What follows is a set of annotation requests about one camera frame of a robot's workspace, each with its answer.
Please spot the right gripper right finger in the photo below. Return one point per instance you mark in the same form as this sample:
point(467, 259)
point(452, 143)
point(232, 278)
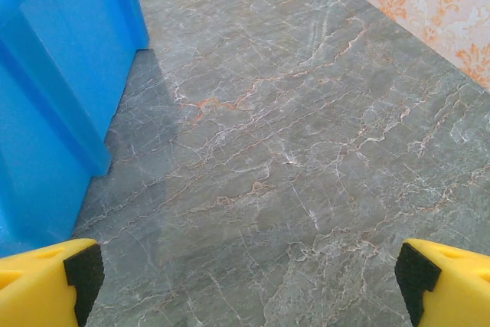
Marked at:
point(455, 292)

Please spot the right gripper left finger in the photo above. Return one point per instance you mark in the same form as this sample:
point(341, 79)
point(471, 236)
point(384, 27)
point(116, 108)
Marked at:
point(34, 288)

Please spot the blue plastic bin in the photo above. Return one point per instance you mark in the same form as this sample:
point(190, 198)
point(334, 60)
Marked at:
point(57, 74)

